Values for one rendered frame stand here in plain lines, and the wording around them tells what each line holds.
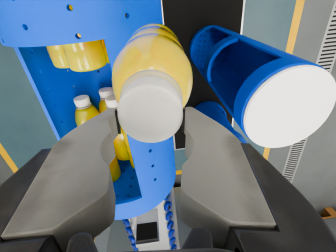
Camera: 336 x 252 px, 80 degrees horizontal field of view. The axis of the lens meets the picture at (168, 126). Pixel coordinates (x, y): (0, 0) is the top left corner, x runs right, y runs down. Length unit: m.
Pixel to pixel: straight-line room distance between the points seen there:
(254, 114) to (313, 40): 1.41
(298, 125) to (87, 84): 0.65
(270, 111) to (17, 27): 0.60
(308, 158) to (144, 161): 2.43
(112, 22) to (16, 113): 1.76
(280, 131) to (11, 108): 1.87
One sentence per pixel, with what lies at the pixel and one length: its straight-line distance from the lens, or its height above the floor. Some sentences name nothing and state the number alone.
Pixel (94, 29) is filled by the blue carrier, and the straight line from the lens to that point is 0.31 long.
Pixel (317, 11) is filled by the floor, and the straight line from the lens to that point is 1.95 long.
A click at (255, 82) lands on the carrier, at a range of 0.64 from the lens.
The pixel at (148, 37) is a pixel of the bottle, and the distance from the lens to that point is 0.17.
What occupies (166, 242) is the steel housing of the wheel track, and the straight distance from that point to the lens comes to 1.31.
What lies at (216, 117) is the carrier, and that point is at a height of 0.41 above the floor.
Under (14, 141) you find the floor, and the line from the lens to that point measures 2.21.
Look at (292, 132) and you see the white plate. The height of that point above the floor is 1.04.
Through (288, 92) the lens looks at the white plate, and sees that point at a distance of 0.67.
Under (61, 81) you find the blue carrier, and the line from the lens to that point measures 0.58.
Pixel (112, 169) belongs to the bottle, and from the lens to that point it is 0.58.
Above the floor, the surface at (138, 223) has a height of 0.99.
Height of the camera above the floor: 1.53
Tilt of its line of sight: 57 degrees down
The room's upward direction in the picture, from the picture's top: 170 degrees clockwise
